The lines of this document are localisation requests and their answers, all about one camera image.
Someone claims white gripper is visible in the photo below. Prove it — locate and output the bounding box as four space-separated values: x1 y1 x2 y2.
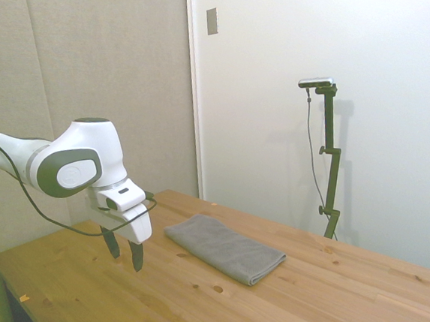
79 190 156 274

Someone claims grey towel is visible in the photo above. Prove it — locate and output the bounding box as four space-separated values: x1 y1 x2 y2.
159 211 290 290

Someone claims white door trim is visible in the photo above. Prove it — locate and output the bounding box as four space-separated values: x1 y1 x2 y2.
165 0 223 200

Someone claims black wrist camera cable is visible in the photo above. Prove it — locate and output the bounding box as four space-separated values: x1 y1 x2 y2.
0 126 163 243

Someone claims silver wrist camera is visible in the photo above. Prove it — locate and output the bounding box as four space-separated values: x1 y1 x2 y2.
95 181 148 215

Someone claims grey wall plate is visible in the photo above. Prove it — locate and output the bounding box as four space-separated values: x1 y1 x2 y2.
204 6 221 37

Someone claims silver stereo camera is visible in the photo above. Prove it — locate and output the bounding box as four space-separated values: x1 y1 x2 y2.
297 74 336 92

